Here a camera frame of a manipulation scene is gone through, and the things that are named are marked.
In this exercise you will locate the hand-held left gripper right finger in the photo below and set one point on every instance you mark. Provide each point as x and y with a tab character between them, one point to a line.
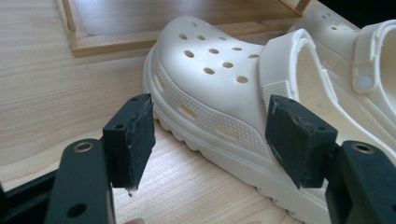
299	137

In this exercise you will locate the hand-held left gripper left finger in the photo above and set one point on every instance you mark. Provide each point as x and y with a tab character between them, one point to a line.
124	146

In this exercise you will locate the cream foam clog shoe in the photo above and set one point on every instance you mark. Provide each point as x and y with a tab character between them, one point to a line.
218	87
364	62

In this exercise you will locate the wooden tray frame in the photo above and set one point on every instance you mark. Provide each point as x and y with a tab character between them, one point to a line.
130	28

